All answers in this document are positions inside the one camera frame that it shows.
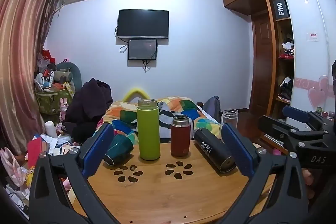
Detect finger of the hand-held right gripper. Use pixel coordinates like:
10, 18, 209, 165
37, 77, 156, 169
258, 115, 326, 146
282, 105, 336, 132

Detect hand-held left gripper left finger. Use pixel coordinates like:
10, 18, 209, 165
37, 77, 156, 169
29, 123, 124, 224

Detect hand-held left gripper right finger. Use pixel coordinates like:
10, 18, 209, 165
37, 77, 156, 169
217, 123, 309, 224

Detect dark green cup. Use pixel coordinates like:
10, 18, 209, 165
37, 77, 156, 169
103, 134, 134, 167

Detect black cylindrical cup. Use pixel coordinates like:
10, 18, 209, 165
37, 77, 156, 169
194, 127, 237, 174

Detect red thermos cup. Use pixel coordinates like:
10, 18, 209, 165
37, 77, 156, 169
171, 114, 191, 157

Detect person's right hand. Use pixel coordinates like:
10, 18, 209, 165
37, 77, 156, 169
302, 169, 316, 199

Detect dark clothes on wardrobe shelf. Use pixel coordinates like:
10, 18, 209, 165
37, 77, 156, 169
278, 77, 293, 102

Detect clear glass jar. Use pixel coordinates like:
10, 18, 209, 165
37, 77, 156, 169
221, 109, 239, 133

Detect dark clothing pile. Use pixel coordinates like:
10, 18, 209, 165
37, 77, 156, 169
64, 78, 113, 143

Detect grey backpack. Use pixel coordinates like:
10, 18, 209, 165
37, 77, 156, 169
203, 96, 221, 123

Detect white plastic bottle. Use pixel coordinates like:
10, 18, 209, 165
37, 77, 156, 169
45, 121, 58, 139

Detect pink bunny toy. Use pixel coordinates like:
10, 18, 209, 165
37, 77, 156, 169
59, 98, 68, 120

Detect lime green tall bottle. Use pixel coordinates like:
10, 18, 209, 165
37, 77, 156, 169
136, 99, 161, 161

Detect white sliding wardrobe door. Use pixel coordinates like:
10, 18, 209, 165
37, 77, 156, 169
282, 0, 336, 119

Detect brown wooden door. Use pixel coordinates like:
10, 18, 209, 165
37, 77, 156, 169
251, 13, 276, 116

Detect yellow foam cushion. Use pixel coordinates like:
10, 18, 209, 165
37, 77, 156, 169
123, 88, 150, 103

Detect red book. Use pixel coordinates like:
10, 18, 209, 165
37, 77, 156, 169
27, 139, 44, 170

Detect green storage basket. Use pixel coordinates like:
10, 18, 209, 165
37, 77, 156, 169
35, 89, 74, 115

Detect colourful patchwork blanket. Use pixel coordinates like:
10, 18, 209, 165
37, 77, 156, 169
96, 97, 222, 145

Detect grey-green plush toy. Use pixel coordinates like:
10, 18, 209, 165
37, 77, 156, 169
54, 61, 83, 94

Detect pink cloth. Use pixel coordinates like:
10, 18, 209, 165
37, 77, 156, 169
0, 148, 26, 188

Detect red gift bag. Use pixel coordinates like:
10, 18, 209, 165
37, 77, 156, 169
42, 49, 55, 62

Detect black storage box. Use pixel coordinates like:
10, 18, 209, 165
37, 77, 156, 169
272, 0, 290, 21

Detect striped pink curtain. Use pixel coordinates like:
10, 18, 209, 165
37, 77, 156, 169
0, 0, 64, 157

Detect small black wall monitor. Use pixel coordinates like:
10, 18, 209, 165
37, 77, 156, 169
128, 39, 157, 60

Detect wall-mounted black television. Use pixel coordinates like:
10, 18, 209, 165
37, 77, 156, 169
117, 9, 169, 39

